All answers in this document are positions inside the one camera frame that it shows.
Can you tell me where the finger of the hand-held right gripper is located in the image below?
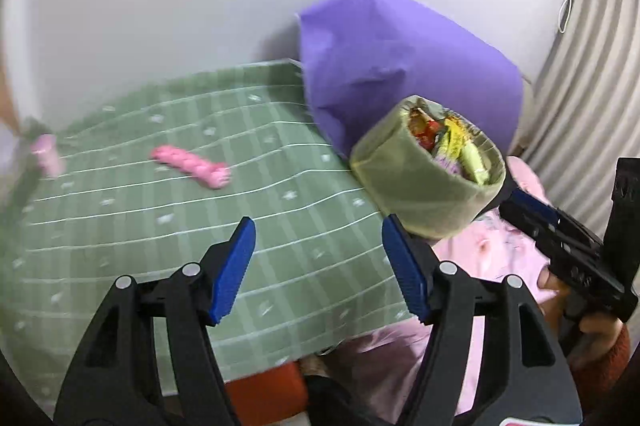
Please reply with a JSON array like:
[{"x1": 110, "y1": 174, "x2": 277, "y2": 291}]
[
  {"x1": 510, "y1": 188, "x2": 601, "y2": 251},
  {"x1": 500, "y1": 203, "x2": 566, "y2": 251}
]

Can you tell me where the pink cup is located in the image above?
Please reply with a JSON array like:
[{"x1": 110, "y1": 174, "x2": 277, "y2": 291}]
[{"x1": 30, "y1": 133, "x2": 65, "y2": 179}]

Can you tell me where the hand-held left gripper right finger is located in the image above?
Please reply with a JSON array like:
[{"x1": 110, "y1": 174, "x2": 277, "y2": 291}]
[{"x1": 381, "y1": 215, "x2": 583, "y2": 426}]

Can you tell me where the orange plastic stool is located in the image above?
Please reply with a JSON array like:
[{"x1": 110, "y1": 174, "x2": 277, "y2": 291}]
[{"x1": 225, "y1": 358, "x2": 308, "y2": 426}]

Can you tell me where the pink snack wrapper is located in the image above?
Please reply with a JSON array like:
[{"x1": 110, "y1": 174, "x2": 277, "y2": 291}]
[{"x1": 435, "y1": 156, "x2": 466, "y2": 177}]

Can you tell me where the grey curtain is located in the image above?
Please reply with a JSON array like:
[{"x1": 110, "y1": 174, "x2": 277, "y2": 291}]
[{"x1": 520, "y1": 0, "x2": 640, "y2": 227}]

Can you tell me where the pink floral cloth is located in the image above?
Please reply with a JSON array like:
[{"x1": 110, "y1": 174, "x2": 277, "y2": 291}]
[{"x1": 320, "y1": 156, "x2": 566, "y2": 422}]

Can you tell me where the purple cloth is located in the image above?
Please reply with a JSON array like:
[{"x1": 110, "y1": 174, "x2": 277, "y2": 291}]
[{"x1": 294, "y1": 0, "x2": 525, "y2": 159}]

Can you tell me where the pink toy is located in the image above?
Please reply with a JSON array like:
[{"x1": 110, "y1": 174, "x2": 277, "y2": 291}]
[{"x1": 150, "y1": 146, "x2": 232, "y2": 191}]

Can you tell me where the bin with yellow bag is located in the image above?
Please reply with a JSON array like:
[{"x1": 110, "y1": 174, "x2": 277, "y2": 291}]
[{"x1": 349, "y1": 94, "x2": 516, "y2": 241}]

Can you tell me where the yellow snack wrapper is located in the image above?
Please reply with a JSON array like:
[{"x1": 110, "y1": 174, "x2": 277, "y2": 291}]
[{"x1": 432, "y1": 116, "x2": 488, "y2": 184}]

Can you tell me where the person's right forearm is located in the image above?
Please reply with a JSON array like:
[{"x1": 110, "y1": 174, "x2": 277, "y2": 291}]
[{"x1": 570, "y1": 326, "x2": 633, "y2": 402}]

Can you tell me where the person's right hand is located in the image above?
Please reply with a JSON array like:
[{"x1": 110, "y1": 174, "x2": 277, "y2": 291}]
[{"x1": 537, "y1": 266, "x2": 626, "y2": 367}]

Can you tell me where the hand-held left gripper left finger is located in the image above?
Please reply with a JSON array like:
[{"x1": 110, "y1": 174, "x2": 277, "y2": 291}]
[{"x1": 54, "y1": 217, "x2": 257, "y2": 426}]

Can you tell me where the green checked tablecloth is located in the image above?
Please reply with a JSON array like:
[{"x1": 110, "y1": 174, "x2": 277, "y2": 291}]
[{"x1": 0, "y1": 60, "x2": 416, "y2": 412}]

